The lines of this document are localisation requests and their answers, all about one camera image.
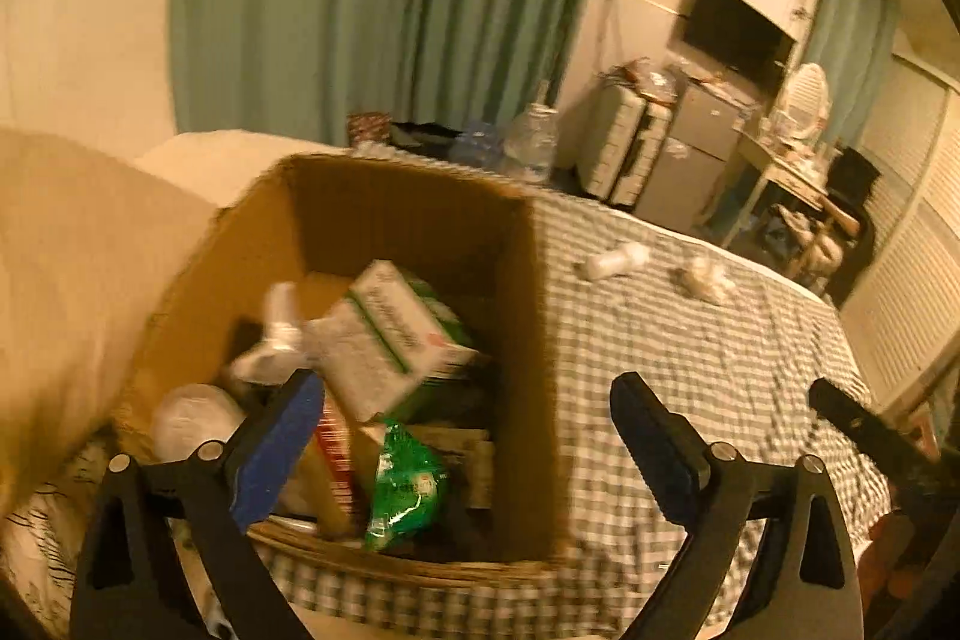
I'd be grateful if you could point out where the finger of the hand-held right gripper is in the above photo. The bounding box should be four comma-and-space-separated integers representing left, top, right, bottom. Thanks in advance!
808, 377, 942, 498

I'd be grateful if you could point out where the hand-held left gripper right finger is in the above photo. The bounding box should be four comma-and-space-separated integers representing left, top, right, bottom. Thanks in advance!
609, 372, 863, 640

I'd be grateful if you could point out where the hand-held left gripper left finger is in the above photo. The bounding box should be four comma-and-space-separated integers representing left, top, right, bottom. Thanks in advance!
71, 368, 325, 640

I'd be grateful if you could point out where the red and white box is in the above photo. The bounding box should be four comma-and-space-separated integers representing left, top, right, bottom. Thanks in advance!
311, 385, 361, 536

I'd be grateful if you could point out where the white round container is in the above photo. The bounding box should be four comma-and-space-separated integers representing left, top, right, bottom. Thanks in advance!
152, 383, 248, 465

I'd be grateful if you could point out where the small white plastic bottle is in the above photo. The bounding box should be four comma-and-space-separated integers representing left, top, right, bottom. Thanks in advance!
231, 281, 316, 386

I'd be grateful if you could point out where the green plastic packet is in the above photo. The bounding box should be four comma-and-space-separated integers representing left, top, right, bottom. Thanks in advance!
364, 419, 451, 552

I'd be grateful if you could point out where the white and green carton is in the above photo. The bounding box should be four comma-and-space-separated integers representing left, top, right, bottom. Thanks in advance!
304, 259, 481, 423

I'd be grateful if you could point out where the brown cardboard box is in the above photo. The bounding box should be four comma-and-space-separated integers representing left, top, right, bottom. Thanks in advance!
112, 152, 582, 592

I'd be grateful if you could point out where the grey checked bed sheet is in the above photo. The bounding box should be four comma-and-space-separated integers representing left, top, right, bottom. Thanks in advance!
255, 145, 901, 633

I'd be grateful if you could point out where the crumpled white tissue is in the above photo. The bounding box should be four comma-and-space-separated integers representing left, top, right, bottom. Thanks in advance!
671, 254, 740, 307

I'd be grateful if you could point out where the white squeeze tube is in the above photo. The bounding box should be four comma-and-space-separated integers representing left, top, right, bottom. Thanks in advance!
576, 241, 652, 283

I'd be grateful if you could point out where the white louvered wardrobe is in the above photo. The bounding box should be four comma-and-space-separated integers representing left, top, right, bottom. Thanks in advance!
832, 51, 960, 416

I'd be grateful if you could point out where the black chair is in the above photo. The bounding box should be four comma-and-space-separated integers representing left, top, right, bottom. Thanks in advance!
821, 145, 882, 304

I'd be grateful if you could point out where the cluttered wooden side table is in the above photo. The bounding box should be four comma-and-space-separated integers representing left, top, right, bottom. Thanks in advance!
720, 126, 863, 281

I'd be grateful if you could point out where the leaf printed white cloth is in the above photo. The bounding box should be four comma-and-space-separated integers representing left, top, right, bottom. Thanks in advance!
0, 437, 113, 611

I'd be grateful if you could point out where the grey mini fridge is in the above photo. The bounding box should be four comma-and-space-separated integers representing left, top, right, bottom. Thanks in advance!
634, 77, 751, 236

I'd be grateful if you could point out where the white pillow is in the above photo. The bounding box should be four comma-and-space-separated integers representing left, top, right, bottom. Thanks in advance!
135, 130, 331, 210

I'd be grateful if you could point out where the white ribbed suitcase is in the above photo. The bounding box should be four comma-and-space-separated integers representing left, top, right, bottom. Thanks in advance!
581, 81, 674, 214

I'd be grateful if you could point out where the white oval mirror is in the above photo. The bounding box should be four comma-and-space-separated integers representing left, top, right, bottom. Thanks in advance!
776, 62, 832, 150

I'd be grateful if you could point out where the patterned cup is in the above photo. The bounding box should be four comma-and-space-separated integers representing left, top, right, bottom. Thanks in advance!
346, 113, 391, 146

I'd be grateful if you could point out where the large clear water bottle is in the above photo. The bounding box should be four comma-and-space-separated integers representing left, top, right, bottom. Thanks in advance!
501, 101, 560, 185

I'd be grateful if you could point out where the small clear water bottle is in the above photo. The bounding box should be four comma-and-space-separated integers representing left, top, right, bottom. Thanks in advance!
450, 119, 503, 169

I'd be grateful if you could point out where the narrow green curtain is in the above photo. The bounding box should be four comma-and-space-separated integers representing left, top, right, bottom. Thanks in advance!
802, 0, 901, 150

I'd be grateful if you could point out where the black wall television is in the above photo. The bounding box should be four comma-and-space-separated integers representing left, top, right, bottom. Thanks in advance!
681, 0, 797, 90

